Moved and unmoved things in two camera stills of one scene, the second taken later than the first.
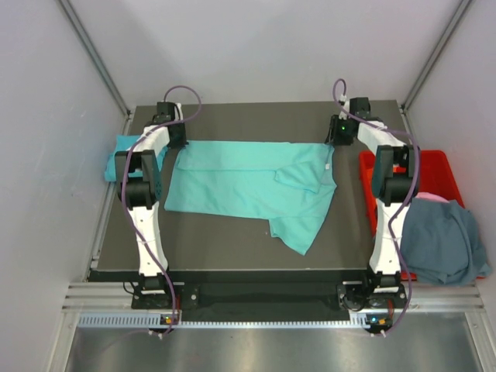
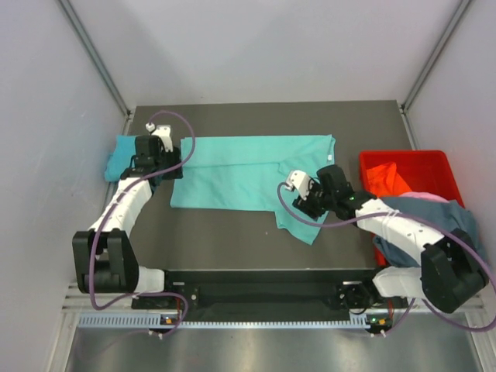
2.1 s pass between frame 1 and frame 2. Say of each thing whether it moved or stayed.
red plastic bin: stayed
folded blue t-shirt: stayed
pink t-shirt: stayed
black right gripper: moved
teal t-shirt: moved
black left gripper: moved
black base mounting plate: stayed
